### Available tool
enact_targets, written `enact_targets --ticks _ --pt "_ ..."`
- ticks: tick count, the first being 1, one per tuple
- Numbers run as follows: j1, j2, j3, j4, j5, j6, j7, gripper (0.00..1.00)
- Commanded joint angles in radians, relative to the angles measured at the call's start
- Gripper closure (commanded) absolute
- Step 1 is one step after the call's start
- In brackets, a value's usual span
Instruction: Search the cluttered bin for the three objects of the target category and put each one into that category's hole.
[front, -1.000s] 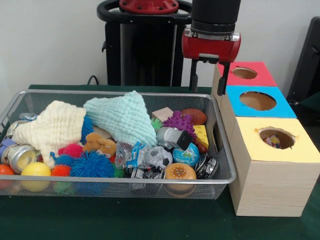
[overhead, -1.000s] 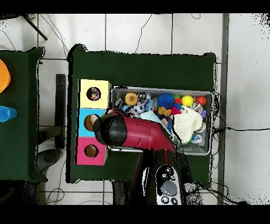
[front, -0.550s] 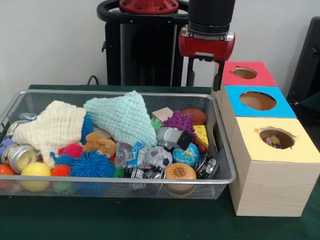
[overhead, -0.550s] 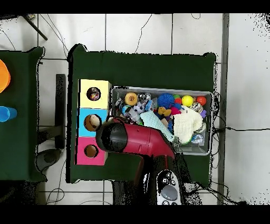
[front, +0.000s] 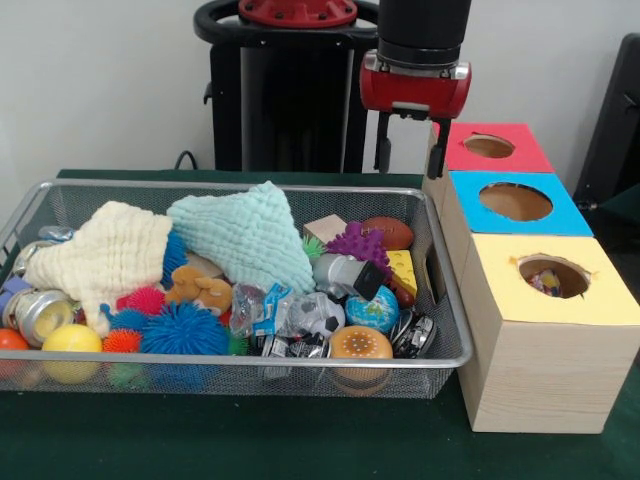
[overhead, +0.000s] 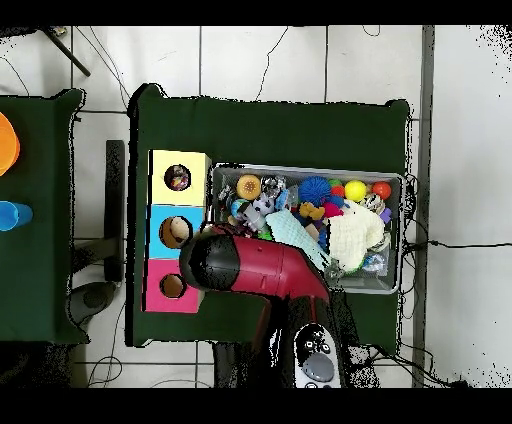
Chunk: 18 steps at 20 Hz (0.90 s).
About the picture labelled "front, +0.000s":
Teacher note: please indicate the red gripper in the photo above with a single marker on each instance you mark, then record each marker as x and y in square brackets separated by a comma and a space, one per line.
[415, 90]

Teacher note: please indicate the multicoloured knotted cloth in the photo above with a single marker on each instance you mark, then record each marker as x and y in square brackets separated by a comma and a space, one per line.
[545, 282]

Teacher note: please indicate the light blue muslin cloth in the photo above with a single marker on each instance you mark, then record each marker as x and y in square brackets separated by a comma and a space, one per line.
[240, 235]

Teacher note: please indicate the shallow metal mesh bin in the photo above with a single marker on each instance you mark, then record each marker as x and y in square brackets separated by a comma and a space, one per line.
[300, 361]

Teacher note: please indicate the wooden box with three holes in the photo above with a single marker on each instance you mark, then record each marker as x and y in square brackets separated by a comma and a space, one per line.
[540, 380]

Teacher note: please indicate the brown toy football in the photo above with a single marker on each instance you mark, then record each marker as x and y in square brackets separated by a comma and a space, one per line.
[389, 232]

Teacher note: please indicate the purple spiky ball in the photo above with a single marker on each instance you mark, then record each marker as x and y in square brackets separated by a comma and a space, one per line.
[357, 245]

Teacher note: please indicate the yellow cheese toy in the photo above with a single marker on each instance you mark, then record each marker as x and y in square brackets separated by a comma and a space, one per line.
[402, 272]

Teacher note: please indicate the blue globe ball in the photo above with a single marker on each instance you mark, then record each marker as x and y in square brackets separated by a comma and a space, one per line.
[371, 310]

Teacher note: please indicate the toy burger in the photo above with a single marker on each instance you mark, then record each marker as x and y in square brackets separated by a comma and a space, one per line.
[361, 342]

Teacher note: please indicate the dark green table cloth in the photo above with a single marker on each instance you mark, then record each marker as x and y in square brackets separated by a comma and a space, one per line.
[300, 440]
[627, 201]

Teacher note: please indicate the large blue spiky ball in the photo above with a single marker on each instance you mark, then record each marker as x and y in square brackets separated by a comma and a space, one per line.
[184, 330]

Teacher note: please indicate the cream muslin cloth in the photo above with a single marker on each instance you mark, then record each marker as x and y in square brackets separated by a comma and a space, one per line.
[110, 250]

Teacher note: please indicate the yellow smooth ball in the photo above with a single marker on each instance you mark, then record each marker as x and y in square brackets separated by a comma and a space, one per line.
[71, 340]

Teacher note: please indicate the orange smooth ball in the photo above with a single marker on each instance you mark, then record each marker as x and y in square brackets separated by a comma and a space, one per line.
[11, 341]

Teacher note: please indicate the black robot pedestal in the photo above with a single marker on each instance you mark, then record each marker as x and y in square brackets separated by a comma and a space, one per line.
[295, 100]

